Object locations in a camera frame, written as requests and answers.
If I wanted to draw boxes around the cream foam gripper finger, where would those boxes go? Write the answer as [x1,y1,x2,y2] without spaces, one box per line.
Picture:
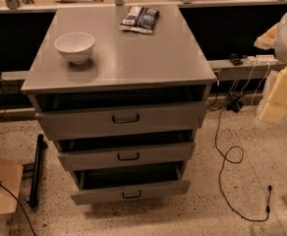
[254,24,279,50]
[258,66,287,123]

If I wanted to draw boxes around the grey top drawer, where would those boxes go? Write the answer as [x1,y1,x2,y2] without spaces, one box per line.
[36,101,206,141]

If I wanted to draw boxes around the grey drawer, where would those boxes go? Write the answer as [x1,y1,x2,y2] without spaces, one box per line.
[71,161,191,206]
[58,142,195,171]
[36,101,206,141]

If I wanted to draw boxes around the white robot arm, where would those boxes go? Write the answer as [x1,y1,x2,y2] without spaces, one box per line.
[254,13,287,123]

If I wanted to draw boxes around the grey middle drawer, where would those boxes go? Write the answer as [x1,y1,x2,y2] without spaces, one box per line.
[58,142,195,171]

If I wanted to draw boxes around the grey drawer cabinet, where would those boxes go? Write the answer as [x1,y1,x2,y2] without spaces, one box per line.
[21,4,217,184]

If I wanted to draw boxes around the grey bottom drawer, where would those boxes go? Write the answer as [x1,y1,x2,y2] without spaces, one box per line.
[71,161,191,206]

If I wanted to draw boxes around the white power strip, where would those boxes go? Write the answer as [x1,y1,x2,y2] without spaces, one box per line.
[247,54,277,64]

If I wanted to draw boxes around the black small device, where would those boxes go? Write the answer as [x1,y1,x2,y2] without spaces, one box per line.
[228,54,243,66]

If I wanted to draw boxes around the blue white snack bag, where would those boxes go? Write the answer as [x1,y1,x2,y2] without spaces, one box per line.
[120,6,159,34]

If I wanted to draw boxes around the white ceramic bowl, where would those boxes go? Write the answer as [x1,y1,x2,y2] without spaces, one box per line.
[54,31,95,64]

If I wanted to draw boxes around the black metal bar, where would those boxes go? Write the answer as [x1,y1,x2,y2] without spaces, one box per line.
[29,134,44,207]

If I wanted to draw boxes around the cardboard box left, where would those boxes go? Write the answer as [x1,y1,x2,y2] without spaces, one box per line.
[0,156,23,236]

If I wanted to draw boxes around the black cable left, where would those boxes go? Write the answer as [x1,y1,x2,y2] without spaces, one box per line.
[0,170,38,236]

